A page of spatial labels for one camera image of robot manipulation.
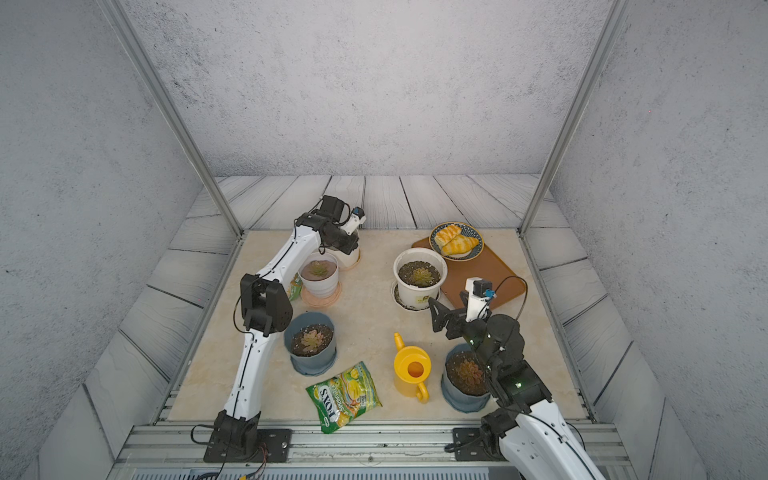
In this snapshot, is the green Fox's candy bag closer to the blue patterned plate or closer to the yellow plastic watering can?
the yellow plastic watering can

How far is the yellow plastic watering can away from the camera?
2.44ft

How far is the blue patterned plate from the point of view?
1.11 meters

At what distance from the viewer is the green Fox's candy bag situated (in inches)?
30.5
